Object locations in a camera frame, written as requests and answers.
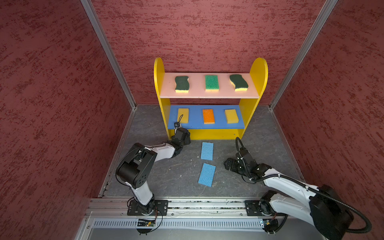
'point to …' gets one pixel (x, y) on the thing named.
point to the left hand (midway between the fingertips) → (184, 138)
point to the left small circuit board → (144, 223)
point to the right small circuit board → (270, 223)
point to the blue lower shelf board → (201, 117)
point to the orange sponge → (208, 116)
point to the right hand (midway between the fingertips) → (229, 168)
